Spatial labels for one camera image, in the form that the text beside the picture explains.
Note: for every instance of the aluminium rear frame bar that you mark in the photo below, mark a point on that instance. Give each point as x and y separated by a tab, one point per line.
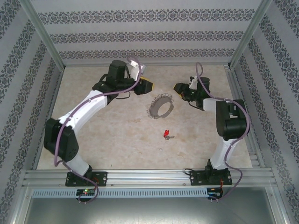
144	64

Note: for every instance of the circuit board with green light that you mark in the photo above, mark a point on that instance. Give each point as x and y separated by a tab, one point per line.
86	192

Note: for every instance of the aluminium frame post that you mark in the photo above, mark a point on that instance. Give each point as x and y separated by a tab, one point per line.
249	33
43	33

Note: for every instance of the grey sheet metal panel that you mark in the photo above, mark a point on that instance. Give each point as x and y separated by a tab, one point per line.
149	212

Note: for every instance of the small dark circuit board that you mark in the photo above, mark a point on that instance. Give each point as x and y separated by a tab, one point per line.
216	193

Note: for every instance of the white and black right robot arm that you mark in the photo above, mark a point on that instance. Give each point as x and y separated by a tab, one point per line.
231	121

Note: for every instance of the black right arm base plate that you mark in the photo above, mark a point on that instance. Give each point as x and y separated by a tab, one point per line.
196	178

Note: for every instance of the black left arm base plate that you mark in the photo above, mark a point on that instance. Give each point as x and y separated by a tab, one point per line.
100	178

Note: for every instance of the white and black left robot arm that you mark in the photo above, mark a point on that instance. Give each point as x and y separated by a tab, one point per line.
81	112

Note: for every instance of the large grey keyring with rings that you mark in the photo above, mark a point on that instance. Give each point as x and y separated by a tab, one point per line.
154	109

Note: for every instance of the aluminium mounting rail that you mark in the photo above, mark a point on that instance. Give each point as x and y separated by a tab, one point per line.
144	177

